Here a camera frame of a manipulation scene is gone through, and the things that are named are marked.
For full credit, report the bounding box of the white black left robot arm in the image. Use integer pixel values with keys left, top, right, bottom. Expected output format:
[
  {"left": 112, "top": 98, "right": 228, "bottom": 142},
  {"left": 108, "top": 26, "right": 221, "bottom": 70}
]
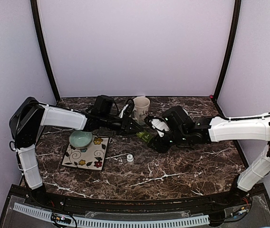
[{"left": 9, "top": 95, "right": 143, "bottom": 207}]

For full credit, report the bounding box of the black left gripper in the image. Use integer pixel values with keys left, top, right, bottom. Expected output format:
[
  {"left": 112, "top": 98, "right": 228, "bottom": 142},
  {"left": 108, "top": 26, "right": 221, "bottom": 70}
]
[{"left": 101, "top": 114, "right": 144, "bottom": 136}]

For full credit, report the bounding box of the plain celadon green bowl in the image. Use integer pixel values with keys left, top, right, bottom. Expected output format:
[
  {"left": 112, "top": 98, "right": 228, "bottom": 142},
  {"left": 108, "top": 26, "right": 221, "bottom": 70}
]
[{"left": 69, "top": 131, "right": 93, "bottom": 149}]

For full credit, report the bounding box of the white pill bottle left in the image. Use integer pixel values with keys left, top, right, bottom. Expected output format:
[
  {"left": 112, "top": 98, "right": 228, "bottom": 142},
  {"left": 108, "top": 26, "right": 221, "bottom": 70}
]
[{"left": 126, "top": 154, "right": 134, "bottom": 164}]

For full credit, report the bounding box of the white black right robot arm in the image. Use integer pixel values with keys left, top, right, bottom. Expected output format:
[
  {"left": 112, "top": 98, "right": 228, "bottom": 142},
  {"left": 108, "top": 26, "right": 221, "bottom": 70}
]
[{"left": 145, "top": 106, "right": 270, "bottom": 206}]

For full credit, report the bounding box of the white slotted cable duct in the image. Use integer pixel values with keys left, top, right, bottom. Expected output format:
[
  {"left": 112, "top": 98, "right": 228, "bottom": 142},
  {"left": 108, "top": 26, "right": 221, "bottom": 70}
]
[{"left": 12, "top": 203, "right": 210, "bottom": 228}]

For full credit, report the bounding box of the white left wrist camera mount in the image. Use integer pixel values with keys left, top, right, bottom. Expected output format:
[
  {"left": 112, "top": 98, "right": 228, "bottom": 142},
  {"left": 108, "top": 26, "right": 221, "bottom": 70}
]
[{"left": 119, "top": 104, "right": 133, "bottom": 118}]

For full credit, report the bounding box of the black frame post right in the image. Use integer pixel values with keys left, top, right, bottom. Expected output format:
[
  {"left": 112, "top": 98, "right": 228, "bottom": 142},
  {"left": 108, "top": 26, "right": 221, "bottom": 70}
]
[{"left": 213, "top": 0, "right": 242, "bottom": 105}]

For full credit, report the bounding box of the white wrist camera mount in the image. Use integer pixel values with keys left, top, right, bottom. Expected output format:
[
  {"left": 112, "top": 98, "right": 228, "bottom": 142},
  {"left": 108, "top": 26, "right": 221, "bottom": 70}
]
[
  {"left": 148, "top": 117, "right": 170, "bottom": 137},
  {"left": 119, "top": 104, "right": 133, "bottom": 118}
]

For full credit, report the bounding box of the black frame post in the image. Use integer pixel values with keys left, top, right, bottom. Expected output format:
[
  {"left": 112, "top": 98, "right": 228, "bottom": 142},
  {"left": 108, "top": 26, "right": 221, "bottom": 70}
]
[
  {"left": 30, "top": 0, "right": 61, "bottom": 102},
  {"left": 213, "top": 0, "right": 242, "bottom": 105}
]

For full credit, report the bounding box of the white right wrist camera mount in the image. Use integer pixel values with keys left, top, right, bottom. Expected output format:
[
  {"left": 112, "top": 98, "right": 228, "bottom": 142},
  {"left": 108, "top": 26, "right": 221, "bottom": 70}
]
[{"left": 148, "top": 117, "right": 170, "bottom": 137}]

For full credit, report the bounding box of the green weekly pill organizer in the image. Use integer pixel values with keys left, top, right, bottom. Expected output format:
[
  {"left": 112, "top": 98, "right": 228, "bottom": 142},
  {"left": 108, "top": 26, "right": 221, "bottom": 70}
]
[{"left": 136, "top": 131, "right": 153, "bottom": 143}]

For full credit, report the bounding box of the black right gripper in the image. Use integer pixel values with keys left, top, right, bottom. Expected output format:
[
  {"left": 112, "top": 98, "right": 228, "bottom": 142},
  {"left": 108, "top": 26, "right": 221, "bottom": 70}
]
[{"left": 148, "top": 129, "right": 188, "bottom": 153}]

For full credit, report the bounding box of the white mug with coral pattern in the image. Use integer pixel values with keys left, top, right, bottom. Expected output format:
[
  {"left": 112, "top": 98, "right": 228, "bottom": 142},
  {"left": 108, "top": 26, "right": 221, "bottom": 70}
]
[{"left": 131, "top": 96, "right": 150, "bottom": 125}]

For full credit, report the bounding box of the black front table rail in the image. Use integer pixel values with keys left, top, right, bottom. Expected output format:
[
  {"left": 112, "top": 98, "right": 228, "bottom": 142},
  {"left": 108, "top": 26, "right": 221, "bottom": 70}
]
[{"left": 1, "top": 183, "right": 270, "bottom": 217}]

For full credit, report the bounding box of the black frame post left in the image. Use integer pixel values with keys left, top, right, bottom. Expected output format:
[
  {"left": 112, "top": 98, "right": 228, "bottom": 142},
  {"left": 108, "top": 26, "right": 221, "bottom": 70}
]
[{"left": 30, "top": 0, "right": 61, "bottom": 102}]

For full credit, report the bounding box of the square floral plate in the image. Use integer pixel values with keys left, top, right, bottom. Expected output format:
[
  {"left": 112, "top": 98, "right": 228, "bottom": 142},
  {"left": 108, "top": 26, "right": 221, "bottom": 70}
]
[{"left": 61, "top": 135, "right": 111, "bottom": 171}]

